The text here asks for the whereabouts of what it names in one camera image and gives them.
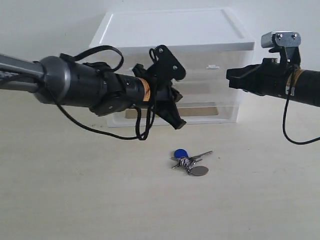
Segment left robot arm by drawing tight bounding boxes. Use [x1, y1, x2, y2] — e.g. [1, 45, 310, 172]
[0, 52, 186, 130]

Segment clear plastic container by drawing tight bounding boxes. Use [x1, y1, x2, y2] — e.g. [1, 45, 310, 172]
[99, 79, 243, 111]

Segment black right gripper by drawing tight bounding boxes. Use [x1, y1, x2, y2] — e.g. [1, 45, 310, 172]
[226, 58, 294, 97]

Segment white plastic drawer cabinet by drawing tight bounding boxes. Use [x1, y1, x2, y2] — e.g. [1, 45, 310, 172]
[90, 8, 256, 124]

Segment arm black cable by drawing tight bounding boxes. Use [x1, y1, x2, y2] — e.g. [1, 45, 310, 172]
[282, 66, 320, 145]
[0, 44, 158, 141]

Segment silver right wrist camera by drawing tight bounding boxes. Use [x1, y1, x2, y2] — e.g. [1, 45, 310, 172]
[260, 30, 302, 49]

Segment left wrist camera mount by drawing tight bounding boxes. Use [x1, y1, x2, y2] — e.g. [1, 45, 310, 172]
[147, 44, 186, 82]

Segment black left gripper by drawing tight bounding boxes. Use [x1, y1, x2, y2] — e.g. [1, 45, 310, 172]
[131, 63, 187, 130]

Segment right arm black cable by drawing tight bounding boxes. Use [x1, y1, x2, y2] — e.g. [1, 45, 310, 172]
[282, 66, 320, 145]

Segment key bunch with blue tag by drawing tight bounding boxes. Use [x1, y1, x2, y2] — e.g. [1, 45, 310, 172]
[171, 148, 214, 177]

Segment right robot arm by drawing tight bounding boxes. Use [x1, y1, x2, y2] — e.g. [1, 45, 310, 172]
[226, 58, 320, 107]

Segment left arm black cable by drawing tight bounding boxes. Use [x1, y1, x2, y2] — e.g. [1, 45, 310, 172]
[0, 44, 158, 141]

